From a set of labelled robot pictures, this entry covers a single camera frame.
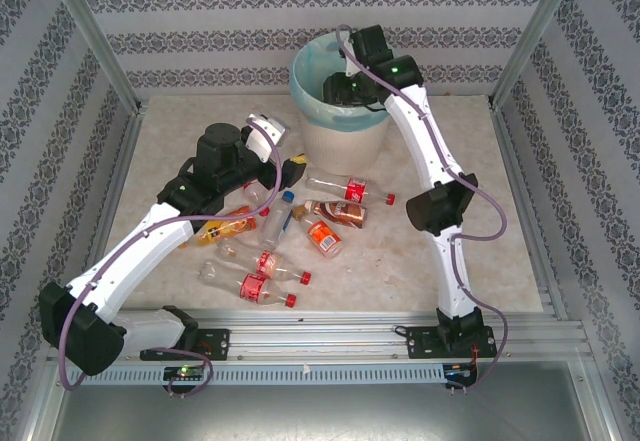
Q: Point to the small clear plastic bottle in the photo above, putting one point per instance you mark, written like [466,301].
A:
[254,193]

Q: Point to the clear bottle blue cap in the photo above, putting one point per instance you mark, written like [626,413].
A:
[275,226]

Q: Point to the clear bottle red label red cap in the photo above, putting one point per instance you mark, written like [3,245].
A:
[267,263]
[356,190]
[254,286]

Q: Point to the brown bottle copper label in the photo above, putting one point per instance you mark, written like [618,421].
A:
[345,213]

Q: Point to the bottle with orange label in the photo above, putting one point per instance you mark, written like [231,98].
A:
[324,236]

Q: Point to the orange juice bottle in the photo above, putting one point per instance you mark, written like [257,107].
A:
[225,231]

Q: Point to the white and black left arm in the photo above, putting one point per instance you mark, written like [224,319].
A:
[130,256]

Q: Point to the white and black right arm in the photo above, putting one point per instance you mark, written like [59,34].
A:
[425,131]

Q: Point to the cream plastic bin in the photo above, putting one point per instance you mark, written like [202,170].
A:
[345,151]

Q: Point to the white bin with blue liner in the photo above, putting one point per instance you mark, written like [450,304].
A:
[307,76]

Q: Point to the small circuit board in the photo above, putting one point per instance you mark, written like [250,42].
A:
[185,372]
[457,371]

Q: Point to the grey metal sheet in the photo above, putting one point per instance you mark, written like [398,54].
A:
[325,416]

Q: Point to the aluminium side rail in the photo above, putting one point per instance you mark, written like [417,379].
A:
[529,211]
[119,161]

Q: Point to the aluminium frame post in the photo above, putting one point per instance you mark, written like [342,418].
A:
[533,36]
[98,36]

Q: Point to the long aluminium base rail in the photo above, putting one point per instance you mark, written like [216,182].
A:
[325,336]

